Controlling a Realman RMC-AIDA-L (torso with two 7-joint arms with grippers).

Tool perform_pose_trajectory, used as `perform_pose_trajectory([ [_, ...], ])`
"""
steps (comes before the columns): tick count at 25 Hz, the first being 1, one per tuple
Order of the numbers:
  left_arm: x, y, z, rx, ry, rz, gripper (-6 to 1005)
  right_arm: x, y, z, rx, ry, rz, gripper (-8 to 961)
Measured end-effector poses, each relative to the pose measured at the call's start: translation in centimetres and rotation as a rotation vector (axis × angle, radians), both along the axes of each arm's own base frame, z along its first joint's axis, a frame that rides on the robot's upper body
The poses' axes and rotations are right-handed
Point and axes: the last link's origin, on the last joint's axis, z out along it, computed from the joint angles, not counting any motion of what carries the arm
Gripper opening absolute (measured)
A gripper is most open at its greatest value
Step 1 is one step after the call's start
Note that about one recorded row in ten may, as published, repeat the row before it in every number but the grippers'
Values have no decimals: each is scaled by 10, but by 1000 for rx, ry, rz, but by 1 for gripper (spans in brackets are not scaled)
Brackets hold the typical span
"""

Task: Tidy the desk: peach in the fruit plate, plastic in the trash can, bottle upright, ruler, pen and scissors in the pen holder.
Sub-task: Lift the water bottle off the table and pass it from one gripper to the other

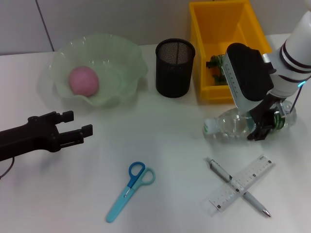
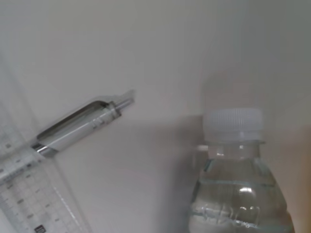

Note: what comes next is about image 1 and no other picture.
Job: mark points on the green plastic wrapper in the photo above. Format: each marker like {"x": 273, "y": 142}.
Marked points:
{"x": 217, "y": 61}

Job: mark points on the black mesh pen holder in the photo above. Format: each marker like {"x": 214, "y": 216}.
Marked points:
{"x": 173, "y": 77}

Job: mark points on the blue scissors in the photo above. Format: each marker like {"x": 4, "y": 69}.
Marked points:
{"x": 121, "y": 199}

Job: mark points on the transparent plastic ruler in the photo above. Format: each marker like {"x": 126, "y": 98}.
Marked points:
{"x": 228, "y": 196}

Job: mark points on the green glass fruit plate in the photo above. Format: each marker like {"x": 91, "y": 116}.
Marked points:
{"x": 116, "y": 72}

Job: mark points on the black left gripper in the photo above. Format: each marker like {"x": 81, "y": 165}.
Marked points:
{"x": 29, "y": 138}

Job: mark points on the pink peach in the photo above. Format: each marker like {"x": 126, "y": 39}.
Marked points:
{"x": 83, "y": 81}

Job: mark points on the silver ballpoint pen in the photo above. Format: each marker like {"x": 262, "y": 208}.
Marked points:
{"x": 255, "y": 202}

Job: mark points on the clear water bottle green label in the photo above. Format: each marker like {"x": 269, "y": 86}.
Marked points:
{"x": 230, "y": 126}

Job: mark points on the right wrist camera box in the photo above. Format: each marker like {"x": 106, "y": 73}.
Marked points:
{"x": 247, "y": 72}

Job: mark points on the yellow plastic bin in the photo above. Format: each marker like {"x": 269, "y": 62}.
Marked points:
{"x": 213, "y": 29}

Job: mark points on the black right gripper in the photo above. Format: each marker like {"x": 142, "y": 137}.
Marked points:
{"x": 267, "y": 104}

